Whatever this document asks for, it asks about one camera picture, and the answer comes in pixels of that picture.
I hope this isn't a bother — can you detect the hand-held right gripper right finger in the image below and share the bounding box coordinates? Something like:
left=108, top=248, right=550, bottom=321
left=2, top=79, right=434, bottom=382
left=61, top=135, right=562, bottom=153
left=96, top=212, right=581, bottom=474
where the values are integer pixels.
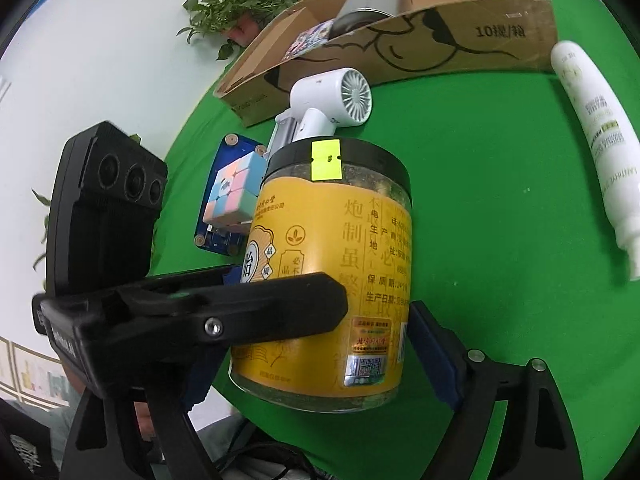
left=407, top=301, right=583, bottom=480

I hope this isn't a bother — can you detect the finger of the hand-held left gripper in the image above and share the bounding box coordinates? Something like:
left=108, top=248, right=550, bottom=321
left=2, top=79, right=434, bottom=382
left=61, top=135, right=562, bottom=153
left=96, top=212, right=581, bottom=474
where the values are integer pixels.
left=119, top=272, right=348, bottom=347
left=147, top=265, right=246, bottom=289

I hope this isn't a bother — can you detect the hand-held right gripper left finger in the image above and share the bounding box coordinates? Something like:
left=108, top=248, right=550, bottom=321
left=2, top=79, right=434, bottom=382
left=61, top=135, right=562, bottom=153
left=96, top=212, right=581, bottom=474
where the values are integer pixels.
left=65, top=347, right=223, bottom=480

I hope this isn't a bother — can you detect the blue circuit board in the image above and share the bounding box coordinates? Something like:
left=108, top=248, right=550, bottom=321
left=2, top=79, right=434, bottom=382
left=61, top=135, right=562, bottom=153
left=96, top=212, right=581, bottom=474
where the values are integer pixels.
left=195, top=132, right=268, bottom=256

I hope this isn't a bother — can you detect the yellow label jar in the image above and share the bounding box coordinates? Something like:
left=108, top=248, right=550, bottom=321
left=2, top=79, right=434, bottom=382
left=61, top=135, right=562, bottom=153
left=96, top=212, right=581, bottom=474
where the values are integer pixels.
left=229, top=137, right=413, bottom=413

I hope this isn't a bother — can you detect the white hair dryer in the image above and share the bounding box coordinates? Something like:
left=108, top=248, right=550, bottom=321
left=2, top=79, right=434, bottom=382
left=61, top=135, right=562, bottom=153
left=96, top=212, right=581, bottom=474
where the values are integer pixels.
left=290, top=66, right=373, bottom=143

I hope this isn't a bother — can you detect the colourful printed game box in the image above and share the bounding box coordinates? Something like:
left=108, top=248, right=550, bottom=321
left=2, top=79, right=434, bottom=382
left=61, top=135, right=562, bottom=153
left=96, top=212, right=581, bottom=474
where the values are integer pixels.
left=285, top=20, right=336, bottom=58

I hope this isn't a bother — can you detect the white plastic bottle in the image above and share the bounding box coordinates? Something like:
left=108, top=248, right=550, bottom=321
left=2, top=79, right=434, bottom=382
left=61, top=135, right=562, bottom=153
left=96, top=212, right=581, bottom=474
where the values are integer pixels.
left=550, top=40, right=640, bottom=281

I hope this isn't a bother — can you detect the silver metal can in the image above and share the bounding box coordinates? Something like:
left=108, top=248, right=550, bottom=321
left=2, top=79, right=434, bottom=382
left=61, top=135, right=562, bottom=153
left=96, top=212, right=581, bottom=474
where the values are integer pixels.
left=332, top=0, right=413, bottom=36

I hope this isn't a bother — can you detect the cardboard box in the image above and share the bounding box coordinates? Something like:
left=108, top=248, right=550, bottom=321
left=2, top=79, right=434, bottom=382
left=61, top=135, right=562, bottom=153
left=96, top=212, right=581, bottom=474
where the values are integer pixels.
left=214, top=0, right=558, bottom=128

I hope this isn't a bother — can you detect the large leaf potted plant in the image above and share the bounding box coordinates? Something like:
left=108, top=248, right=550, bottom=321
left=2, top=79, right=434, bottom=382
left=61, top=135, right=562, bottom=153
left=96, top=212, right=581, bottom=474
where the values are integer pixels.
left=31, top=132, right=143, bottom=271

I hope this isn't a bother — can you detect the pastel puzzle cube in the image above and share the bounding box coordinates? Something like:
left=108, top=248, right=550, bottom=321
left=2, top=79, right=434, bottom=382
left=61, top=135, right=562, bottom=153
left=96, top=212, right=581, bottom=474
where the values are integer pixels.
left=205, top=152, right=266, bottom=226

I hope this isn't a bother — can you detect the potted plant pink pot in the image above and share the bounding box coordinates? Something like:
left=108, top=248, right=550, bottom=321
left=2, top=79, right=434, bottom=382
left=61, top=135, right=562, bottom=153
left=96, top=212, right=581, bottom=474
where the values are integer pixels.
left=177, top=0, right=301, bottom=61

